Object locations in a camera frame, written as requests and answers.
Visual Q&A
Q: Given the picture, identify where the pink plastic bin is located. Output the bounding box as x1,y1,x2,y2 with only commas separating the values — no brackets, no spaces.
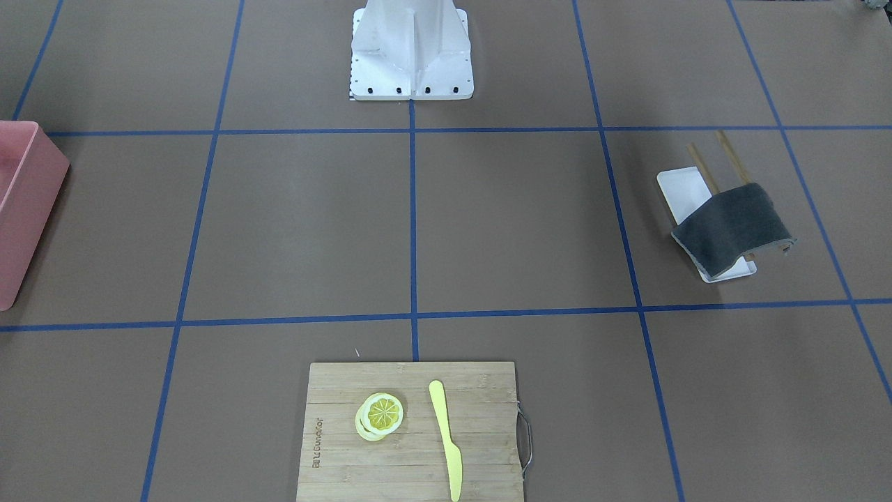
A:
1,121,70,311

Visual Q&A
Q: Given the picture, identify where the yellow plastic knife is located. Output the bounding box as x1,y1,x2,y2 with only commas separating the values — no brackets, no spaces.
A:
428,379,464,501

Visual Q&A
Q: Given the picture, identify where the white towel rack tray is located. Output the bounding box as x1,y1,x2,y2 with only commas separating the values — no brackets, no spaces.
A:
656,166,758,284

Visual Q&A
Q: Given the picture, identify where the lemon slice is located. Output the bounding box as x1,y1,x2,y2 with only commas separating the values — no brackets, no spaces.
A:
355,392,404,441

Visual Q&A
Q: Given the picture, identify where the wooden rack bar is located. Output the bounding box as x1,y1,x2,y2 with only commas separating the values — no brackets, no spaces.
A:
686,142,721,196
714,130,753,185

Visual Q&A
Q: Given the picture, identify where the dark grey cloth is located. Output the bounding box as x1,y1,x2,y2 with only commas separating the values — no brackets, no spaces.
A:
671,183,797,280

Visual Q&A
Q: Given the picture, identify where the bamboo cutting board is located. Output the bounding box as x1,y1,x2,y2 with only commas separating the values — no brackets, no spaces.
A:
295,362,525,501

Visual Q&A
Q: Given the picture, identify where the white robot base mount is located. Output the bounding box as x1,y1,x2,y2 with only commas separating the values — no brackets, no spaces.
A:
348,1,475,101

